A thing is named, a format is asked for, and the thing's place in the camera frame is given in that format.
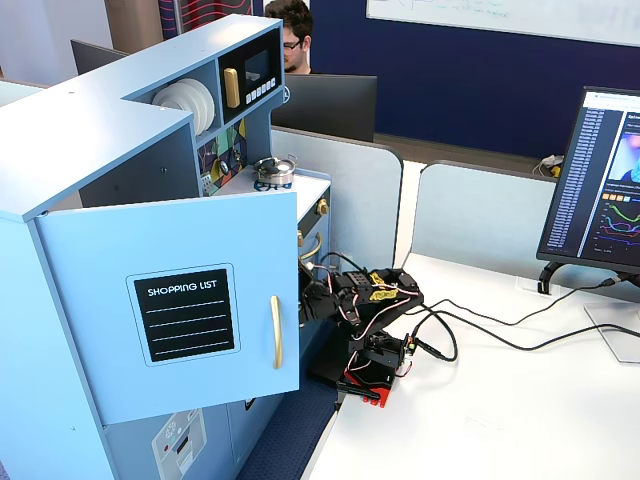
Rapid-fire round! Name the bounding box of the black toy microwave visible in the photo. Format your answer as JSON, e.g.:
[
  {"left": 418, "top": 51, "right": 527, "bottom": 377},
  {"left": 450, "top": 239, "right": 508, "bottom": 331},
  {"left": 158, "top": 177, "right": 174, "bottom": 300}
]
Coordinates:
[{"left": 217, "top": 30, "right": 285, "bottom": 126}]

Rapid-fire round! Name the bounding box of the light grey desk partition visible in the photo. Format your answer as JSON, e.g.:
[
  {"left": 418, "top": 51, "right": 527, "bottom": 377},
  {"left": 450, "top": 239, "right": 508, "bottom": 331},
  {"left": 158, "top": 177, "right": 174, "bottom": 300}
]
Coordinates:
[
  {"left": 409, "top": 159, "right": 559, "bottom": 275},
  {"left": 269, "top": 124, "right": 405, "bottom": 274}
]

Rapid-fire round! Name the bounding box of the red arm base clamp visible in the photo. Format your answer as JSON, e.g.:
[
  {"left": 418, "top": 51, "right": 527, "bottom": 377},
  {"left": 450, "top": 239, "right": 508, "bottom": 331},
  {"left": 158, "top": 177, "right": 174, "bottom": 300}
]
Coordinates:
[{"left": 337, "top": 372, "right": 395, "bottom": 409}]

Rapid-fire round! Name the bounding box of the steel toy pot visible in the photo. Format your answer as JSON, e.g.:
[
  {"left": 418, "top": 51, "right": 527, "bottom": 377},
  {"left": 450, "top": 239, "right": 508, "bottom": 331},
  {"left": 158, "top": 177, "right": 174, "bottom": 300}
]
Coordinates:
[{"left": 256, "top": 168, "right": 297, "bottom": 188}]

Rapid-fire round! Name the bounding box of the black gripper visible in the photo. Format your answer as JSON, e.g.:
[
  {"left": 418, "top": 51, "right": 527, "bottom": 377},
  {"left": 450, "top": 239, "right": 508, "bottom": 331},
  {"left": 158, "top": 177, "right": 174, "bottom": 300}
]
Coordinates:
[{"left": 299, "top": 273, "right": 347, "bottom": 329}]

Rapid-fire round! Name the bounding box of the gold oven handle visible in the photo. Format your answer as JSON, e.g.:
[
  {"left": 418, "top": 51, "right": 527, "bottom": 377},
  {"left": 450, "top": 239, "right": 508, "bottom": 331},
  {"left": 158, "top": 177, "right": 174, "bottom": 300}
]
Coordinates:
[{"left": 299, "top": 233, "right": 322, "bottom": 263}]

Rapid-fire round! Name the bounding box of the gold microwave handle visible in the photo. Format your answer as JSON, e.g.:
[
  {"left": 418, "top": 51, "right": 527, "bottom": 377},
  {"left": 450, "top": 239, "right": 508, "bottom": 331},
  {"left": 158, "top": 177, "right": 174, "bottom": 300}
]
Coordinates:
[{"left": 223, "top": 67, "right": 241, "bottom": 109}]

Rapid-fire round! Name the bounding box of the blue lattice trivet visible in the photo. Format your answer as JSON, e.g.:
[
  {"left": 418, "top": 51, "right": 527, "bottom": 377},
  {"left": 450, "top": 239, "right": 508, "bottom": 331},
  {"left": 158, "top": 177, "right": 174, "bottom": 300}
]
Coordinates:
[{"left": 253, "top": 180, "right": 297, "bottom": 194}]

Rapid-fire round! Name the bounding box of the blue cabinet door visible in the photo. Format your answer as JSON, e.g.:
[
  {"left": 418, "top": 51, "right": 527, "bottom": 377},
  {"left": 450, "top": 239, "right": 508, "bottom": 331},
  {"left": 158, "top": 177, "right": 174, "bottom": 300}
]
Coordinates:
[{"left": 33, "top": 189, "right": 301, "bottom": 426}]

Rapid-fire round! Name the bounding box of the dark monitor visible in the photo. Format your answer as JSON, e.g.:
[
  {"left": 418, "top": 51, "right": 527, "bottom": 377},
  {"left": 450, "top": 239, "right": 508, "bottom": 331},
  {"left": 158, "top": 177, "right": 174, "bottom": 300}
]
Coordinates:
[{"left": 70, "top": 39, "right": 130, "bottom": 77}]

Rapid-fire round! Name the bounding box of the black monitor back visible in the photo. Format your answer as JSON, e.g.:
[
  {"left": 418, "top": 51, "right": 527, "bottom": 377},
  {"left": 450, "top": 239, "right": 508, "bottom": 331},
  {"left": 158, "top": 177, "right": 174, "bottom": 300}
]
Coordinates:
[{"left": 271, "top": 73, "right": 379, "bottom": 144}]

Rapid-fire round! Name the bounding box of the white toy plate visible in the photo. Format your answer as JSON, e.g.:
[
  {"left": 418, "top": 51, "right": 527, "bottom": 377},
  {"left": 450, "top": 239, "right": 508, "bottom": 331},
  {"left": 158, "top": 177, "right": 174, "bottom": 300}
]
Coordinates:
[
  {"left": 184, "top": 78, "right": 212, "bottom": 135},
  {"left": 197, "top": 82, "right": 217, "bottom": 132},
  {"left": 152, "top": 79, "right": 201, "bottom": 132}
]

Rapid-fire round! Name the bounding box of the computer monitor showing graphs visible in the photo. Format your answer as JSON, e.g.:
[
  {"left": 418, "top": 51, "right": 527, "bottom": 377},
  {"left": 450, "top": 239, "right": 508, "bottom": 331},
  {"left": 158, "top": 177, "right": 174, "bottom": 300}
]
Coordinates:
[{"left": 535, "top": 85, "right": 640, "bottom": 275}]

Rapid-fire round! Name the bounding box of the gold curved door handle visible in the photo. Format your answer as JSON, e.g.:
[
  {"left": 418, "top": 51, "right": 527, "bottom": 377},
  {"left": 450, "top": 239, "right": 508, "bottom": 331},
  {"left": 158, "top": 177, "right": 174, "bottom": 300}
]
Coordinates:
[{"left": 269, "top": 294, "right": 285, "bottom": 370}]

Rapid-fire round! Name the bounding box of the silver flat base plate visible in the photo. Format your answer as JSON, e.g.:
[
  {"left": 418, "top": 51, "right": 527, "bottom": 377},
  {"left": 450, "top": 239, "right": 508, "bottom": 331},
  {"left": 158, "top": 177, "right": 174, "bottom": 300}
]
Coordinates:
[{"left": 583, "top": 301, "right": 640, "bottom": 364}]

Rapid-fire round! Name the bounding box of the small yellow white object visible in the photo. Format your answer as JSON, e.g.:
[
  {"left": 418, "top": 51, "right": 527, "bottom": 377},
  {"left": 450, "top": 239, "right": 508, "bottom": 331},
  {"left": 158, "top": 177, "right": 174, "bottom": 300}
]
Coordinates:
[{"left": 532, "top": 153, "right": 565, "bottom": 180}]

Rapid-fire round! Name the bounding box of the black cable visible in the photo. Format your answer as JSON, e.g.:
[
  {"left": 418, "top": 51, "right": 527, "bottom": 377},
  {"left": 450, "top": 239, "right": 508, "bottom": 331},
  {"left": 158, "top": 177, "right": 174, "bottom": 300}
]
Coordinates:
[
  {"left": 412, "top": 309, "right": 640, "bottom": 364},
  {"left": 399, "top": 275, "right": 622, "bottom": 329}
]

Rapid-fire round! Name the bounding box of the man with glasses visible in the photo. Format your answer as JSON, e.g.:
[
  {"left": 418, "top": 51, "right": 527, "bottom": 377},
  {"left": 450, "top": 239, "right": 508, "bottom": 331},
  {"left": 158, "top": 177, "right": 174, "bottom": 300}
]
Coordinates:
[{"left": 263, "top": 0, "right": 315, "bottom": 76}]

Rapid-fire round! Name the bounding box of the whiteboard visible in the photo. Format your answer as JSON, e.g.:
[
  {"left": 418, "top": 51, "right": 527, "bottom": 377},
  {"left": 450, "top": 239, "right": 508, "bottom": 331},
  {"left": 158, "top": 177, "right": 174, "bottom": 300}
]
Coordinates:
[{"left": 365, "top": 0, "right": 640, "bottom": 49}]

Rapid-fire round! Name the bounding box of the blue toy kitchen unit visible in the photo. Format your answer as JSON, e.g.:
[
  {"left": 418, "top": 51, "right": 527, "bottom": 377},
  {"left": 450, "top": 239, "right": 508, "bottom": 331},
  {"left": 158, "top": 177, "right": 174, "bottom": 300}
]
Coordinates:
[{"left": 0, "top": 13, "right": 334, "bottom": 480}]

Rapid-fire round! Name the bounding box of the black monitor stand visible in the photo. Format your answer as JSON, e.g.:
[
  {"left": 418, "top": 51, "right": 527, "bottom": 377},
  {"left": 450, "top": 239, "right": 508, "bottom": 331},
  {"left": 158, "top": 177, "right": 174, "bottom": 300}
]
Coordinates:
[{"left": 537, "top": 259, "right": 640, "bottom": 296}]

